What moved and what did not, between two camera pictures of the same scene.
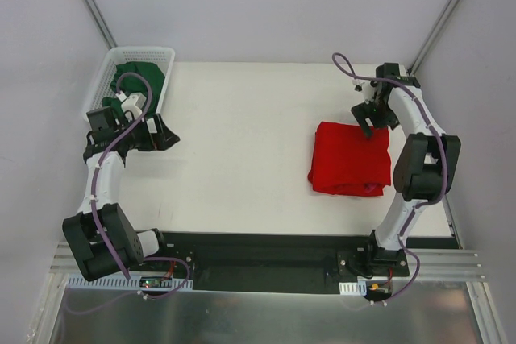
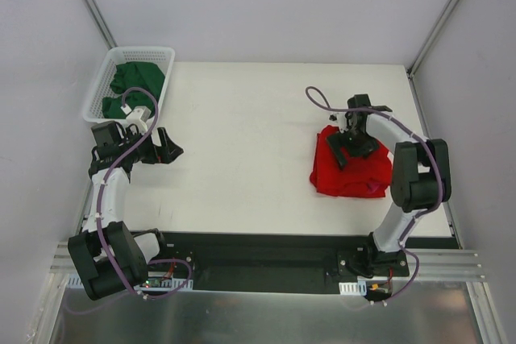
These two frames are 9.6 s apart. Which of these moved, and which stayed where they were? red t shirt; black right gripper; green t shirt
Moved: black right gripper
Stayed: green t shirt; red t shirt
